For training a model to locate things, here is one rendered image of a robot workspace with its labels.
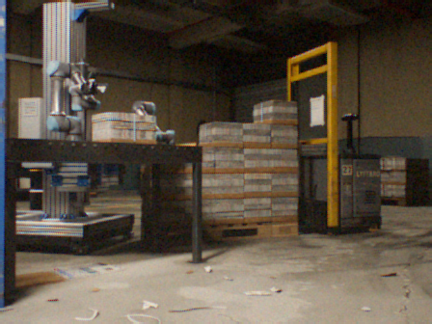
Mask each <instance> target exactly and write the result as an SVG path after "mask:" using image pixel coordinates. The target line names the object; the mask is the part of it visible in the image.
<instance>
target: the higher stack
mask: <svg viewBox="0 0 432 324"><path fill-rule="evenodd" d="M297 103H298V102H293V101H283V100H270V101H267V102H263V103H262V102H261V103H260V104H256V105H255V106H254V107H255V108H254V113H253V116H254V122H262V121H265V120H298V113H297ZM268 124H270V144H298V141H297V140H298V139H297V137H298V131H297V130H298V129H297V127H298V126H294V125H296V124H288V123H268ZM270 149H271V151H270V152H271V153H270V154H271V155H270V158H271V159H270V160H271V162H272V167H271V168H297V167H298V161H297V160H298V159H297V157H298V155H296V154H297V151H296V150H297V149H295V148H270ZM267 174H272V177H271V178H272V179H271V180H272V181H271V182H272V183H271V184H272V186H271V193H277V192H297V191H298V186H297V184H298V178H297V174H295V173H267ZM294 197H296V196H293V197H274V198H271V199H270V203H271V206H272V209H271V210H272V211H271V212H272V213H271V217H287V216H297V215H298V209H297V208H298V206H297V205H298V204H297V203H298V198H294ZM269 222H270V223H271V225H272V237H275V236H294V235H298V221H269Z"/></svg>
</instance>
